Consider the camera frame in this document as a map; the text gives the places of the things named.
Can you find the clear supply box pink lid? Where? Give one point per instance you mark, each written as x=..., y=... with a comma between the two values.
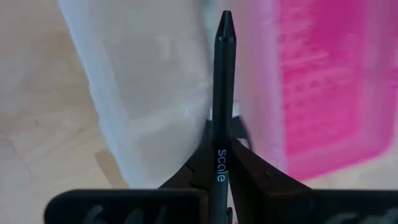
x=155, y=77

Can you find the black pen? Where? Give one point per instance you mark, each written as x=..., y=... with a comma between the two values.
x=224, y=93

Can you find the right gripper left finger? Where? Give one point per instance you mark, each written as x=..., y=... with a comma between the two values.
x=124, y=205

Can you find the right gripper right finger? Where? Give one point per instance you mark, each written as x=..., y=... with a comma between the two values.
x=280, y=202

